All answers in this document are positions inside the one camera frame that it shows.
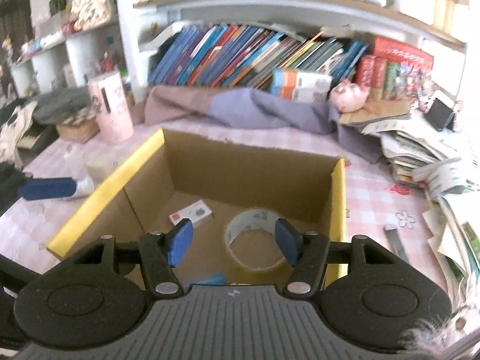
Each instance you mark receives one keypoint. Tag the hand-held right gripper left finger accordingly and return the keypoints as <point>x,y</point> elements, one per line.
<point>180,240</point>

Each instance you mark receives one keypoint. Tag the white bookshelf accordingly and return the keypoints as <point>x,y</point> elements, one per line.
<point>127,26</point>

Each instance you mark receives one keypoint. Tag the pink cylinder tumbler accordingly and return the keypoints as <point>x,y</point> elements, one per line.
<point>112,108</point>

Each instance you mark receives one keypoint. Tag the piano keyboard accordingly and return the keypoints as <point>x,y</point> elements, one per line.
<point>33,137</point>

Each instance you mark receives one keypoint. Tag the small white red card box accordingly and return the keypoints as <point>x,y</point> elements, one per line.
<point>193,213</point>

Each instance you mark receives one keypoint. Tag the lavender cloth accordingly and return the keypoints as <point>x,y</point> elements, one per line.
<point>285,112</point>

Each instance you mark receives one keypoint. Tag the red thick dictionary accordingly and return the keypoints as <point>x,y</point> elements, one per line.
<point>405,54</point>

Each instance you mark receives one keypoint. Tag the row of colourful books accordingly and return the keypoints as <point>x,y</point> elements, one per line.
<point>232,56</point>

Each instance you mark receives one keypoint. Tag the grey folded cloth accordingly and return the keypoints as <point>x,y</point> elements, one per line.
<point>60,105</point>

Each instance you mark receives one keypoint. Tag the pink bear figurine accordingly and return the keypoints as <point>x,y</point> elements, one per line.
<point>92,3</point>

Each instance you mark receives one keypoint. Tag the small white dropper bottle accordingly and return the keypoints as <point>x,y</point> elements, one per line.
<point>85,186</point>

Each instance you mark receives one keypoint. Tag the wooden chessboard box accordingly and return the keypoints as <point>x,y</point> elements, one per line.
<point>75,131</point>

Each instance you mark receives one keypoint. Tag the colourful plastic toy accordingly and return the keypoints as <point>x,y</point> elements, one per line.
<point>416,82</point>

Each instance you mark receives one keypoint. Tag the yellow tape roll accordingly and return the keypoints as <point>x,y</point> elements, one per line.
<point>251,219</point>

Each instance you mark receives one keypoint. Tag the grey utility knife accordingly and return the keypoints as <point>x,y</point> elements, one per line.
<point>395,242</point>

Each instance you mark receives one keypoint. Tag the black phone stand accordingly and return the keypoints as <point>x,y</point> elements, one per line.
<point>438,114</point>

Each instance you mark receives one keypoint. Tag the yellow cardboard box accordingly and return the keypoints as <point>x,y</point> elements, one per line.
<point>243,172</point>

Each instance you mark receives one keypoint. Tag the blue plastic glove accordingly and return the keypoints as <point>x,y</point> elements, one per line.
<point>212,279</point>

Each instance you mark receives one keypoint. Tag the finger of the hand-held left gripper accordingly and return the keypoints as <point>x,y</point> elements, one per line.
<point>45,188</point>

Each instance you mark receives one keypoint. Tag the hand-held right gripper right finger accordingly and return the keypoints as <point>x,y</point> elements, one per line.
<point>287,240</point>

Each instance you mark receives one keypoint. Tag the red green book set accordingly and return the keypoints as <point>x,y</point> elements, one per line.
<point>375,77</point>

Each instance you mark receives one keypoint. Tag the pile of papers and books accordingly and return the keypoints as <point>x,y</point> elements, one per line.
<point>412,146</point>

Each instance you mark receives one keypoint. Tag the crumpled white wrapper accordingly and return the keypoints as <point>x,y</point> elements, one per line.
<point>442,174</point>

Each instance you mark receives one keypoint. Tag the pink pig doll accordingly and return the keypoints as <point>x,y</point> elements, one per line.
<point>350,95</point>

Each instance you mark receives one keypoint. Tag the white crumpled cloth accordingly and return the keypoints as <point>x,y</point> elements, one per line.
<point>15,127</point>

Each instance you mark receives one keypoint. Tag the orange blue white carton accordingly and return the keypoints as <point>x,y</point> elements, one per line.
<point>300,84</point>

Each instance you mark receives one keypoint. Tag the row of yellow books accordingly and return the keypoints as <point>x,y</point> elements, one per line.
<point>448,0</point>

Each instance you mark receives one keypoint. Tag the pen holder with pens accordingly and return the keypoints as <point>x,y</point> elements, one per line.
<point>107,63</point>

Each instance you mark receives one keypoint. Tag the brown cardboard sheet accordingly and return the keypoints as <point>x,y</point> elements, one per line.
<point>382,112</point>

